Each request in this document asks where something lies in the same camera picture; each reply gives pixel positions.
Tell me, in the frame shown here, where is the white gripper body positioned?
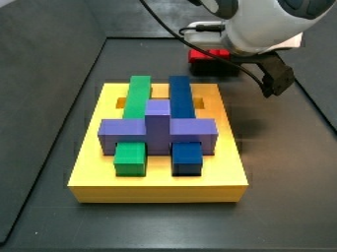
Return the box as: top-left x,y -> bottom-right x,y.
181,20 -> 304,53

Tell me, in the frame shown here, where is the red cross-shaped block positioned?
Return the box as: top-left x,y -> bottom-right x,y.
188,49 -> 230,63

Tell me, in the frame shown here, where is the yellow base board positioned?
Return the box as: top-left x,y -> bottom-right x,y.
68,83 -> 248,203

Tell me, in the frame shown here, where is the purple cross-shaped block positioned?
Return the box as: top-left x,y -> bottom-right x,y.
97,99 -> 217,156

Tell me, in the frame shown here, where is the blue long bar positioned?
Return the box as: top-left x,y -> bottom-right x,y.
168,76 -> 203,176

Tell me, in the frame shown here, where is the green long bar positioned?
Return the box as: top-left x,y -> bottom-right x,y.
113,76 -> 151,176

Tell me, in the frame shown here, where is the black camera cable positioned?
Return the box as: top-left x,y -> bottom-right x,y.
137,0 -> 270,90

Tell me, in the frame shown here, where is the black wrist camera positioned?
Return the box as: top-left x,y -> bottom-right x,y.
230,52 -> 295,97

